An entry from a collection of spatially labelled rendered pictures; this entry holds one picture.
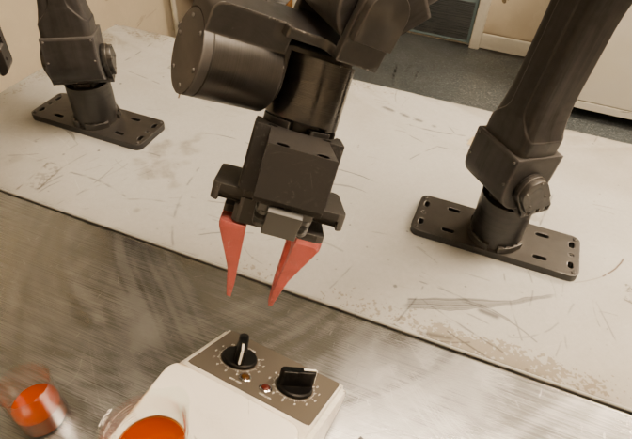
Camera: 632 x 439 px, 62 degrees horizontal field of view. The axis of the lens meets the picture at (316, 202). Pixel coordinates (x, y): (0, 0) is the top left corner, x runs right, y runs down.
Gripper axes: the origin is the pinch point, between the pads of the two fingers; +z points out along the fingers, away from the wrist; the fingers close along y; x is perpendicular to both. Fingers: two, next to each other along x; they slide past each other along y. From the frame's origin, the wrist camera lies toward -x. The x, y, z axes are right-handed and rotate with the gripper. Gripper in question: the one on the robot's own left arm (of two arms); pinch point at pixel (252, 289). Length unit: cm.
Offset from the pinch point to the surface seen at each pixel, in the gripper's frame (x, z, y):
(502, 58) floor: 262, -50, 117
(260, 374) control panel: -0.9, 7.2, 2.7
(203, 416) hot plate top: -7.3, 7.4, -1.3
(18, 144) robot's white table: 37, 4, -36
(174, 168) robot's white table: 32.4, 0.4, -13.0
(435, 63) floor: 256, -37, 80
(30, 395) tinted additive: 0.4, 15.0, -16.1
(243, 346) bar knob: 0.0, 5.4, 0.6
